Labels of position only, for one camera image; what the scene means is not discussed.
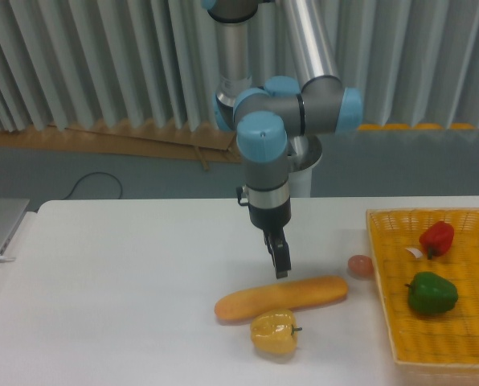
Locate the red bell pepper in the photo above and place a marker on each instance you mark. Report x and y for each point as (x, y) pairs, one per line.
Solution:
(437, 240)

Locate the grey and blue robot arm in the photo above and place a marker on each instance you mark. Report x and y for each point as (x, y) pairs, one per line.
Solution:
(267, 117)

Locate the yellow woven basket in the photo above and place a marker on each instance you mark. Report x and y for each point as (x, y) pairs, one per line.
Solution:
(448, 339)

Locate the brown cardboard sheet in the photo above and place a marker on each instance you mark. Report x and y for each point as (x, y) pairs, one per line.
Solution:
(205, 145)

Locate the green bell pepper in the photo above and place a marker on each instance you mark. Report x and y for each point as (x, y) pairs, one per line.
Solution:
(430, 294)

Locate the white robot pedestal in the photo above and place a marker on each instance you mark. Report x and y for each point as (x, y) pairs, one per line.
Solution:
(304, 154)

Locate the brown egg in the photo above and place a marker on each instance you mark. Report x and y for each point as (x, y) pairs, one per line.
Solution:
(361, 265)

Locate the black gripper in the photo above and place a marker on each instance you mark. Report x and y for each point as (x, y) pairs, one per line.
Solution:
(273, 220)

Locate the yellow bell pepper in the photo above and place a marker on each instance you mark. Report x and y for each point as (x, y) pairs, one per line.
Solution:
(275, 332)

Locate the long orange bread loaf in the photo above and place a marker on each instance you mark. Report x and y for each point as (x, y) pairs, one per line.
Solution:
(292, 295)

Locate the white paper label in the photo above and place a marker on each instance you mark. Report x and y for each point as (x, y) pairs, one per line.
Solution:
(415, 252)

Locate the grey pleated curtain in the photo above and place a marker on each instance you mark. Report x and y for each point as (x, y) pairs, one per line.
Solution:
(80, 62)

